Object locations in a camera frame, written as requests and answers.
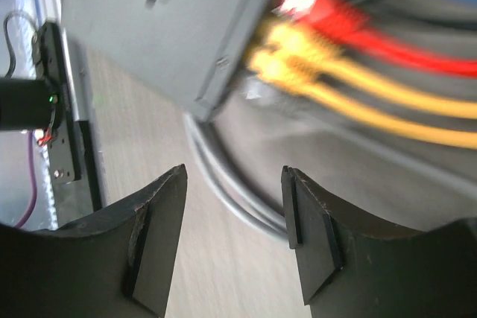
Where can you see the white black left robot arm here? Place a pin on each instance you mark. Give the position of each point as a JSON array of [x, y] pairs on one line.
[[29, 105]]

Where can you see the black network switch box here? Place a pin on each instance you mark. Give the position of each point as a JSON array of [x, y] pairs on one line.
[[188, 50]]

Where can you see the black mounting base plate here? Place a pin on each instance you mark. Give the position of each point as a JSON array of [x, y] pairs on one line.
[[71, 155]]

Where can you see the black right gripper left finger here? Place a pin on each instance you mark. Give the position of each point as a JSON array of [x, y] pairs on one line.
[[115, 262]]

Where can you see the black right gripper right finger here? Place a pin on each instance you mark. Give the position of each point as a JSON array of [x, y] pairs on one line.
[[352, 263]]

